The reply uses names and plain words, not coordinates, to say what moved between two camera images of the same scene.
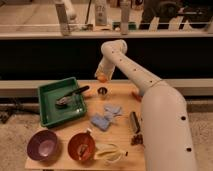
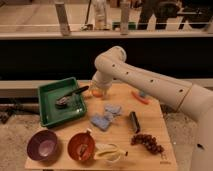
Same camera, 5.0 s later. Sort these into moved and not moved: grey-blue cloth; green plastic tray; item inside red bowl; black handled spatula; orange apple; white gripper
Moved: orange apple; white gripper
Not moved: green plastic tray; black handled spatula; grey-blue cloth; item inside red bowl
